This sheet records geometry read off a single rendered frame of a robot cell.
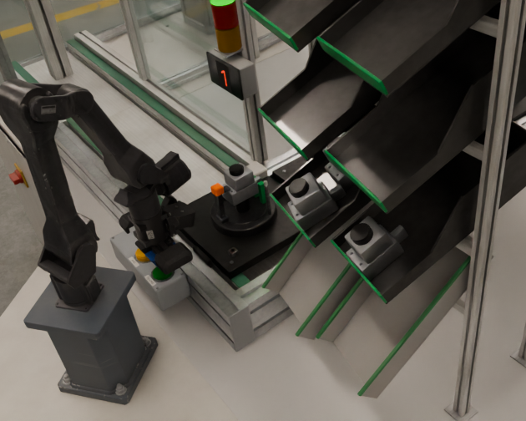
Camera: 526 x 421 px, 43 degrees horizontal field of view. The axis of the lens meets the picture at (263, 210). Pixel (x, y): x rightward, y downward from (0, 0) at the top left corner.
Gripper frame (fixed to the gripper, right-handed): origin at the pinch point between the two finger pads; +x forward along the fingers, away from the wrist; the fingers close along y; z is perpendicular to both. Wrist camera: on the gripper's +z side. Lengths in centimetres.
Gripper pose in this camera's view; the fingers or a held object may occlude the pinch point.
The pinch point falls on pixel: (160, 257)
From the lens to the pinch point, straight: 131.8
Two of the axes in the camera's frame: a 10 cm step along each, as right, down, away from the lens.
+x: 1.2, 7.5, 6.4
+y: -5.9, -4.7, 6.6
